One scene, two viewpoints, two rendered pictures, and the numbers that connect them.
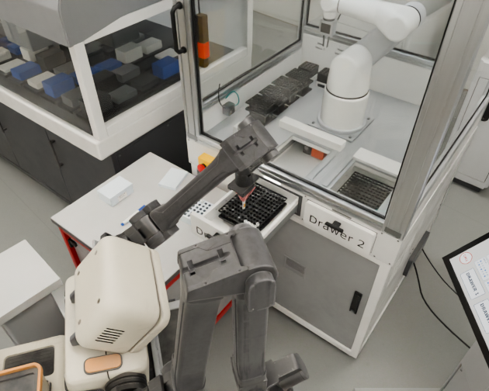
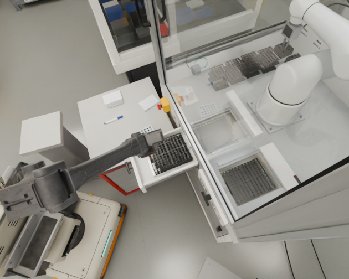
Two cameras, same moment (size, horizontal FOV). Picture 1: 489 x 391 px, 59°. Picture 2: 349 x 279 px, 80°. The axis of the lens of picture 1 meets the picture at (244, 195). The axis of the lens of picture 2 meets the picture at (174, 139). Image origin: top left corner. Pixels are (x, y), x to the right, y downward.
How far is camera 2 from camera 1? 0.96 m
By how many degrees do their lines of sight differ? 30
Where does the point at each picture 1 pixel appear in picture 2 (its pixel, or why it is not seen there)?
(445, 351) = (276, 269)
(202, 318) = not seen: outside the picture
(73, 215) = (87, 105)
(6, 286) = (38, 135)
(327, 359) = (204, 231)
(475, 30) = not seen: outside the picture
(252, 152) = (21, 210)
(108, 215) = (102, 113)
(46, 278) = (55, 140)
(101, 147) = (116, 67)
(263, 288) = not seen: outside the picture
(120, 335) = not seen: outside the picture
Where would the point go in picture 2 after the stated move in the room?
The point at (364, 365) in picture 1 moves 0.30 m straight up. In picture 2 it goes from (222, 247) to (227, 247)
